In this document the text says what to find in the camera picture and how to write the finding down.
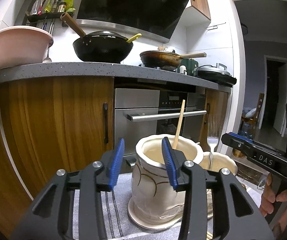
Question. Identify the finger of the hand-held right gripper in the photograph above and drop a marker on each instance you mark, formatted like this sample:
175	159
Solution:
241	137
258	158

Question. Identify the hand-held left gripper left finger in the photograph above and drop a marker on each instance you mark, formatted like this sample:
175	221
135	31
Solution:
118	162

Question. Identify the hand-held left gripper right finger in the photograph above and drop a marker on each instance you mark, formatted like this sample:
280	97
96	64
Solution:
169	165

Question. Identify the cream ceramic jar gold lines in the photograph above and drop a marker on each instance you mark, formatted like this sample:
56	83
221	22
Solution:
148	180

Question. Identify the plain cream ceramic jar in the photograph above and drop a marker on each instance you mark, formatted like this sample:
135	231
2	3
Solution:
223	162

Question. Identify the person's right hand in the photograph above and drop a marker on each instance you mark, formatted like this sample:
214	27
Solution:
266	200

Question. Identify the wooden chair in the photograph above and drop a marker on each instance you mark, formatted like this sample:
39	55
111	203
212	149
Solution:
256	112

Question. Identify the narrow wooden cabinet door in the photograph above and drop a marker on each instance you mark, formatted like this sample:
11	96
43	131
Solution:
218	110

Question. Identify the grey cloth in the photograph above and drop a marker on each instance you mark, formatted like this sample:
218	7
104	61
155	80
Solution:
121	205

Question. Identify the wooden chopstick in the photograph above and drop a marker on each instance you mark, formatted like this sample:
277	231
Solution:
179	122

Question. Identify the cream plate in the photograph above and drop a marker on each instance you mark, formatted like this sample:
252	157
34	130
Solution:
138	217

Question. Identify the steel built-in oven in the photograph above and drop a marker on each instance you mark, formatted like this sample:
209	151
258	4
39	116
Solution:
138	100

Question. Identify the grey electric griddle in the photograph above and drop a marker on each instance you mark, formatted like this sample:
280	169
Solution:
213	76

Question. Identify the wide wooden cabinet door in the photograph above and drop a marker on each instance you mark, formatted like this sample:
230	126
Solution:
58	120

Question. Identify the green kettle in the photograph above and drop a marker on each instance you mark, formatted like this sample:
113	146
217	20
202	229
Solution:
191	63

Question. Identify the small white figure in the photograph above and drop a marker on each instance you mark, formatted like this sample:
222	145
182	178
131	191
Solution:
182	69

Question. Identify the brown frying pan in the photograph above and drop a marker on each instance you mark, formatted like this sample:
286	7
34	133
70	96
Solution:
158	58

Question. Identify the metal ladle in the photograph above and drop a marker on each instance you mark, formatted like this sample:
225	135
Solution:
47	59

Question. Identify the yellow spatula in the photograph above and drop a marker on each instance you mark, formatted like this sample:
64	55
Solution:
133	38

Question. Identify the wooden upper cabinet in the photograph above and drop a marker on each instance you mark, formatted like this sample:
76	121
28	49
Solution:
198	0

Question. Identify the pink basin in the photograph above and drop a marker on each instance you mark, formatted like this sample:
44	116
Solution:
18	47

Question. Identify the black range hood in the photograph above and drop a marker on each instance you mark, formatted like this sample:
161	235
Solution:
133	2

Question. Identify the black spice rack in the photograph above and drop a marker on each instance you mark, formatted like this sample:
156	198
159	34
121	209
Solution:
46	17

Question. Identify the glass spice jar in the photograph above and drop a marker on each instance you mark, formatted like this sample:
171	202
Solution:
62	7

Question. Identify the green seasoning packet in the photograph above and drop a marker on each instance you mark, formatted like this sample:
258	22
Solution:
69	3

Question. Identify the dark spice bottle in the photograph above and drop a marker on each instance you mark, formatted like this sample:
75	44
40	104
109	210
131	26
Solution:
57	3

